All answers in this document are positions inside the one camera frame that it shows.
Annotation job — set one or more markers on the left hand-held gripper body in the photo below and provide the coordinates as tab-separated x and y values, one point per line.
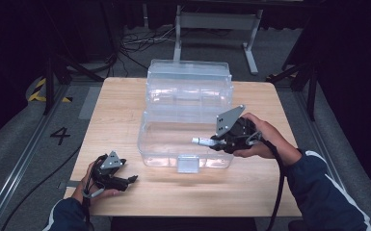
111	160

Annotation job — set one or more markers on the black metal stand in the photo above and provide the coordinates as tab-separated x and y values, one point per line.
311	93
49	83

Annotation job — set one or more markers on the small white tube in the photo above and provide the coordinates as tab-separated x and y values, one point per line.
200	141

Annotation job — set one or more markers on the person's left hand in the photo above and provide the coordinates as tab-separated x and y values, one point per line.
82	189

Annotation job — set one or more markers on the grey metal desk frame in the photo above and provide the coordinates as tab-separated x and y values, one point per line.
218	20

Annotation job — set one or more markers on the person's right hand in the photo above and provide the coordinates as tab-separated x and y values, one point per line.
270	141

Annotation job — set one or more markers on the metal floor rail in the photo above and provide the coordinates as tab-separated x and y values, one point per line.
318	134
16	166

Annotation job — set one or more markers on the clear plastic storage box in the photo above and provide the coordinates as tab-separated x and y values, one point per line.
173	96

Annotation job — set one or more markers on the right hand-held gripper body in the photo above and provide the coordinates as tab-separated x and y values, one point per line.
237	134

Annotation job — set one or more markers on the yellow black hazard tape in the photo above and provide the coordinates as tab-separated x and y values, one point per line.
37	94

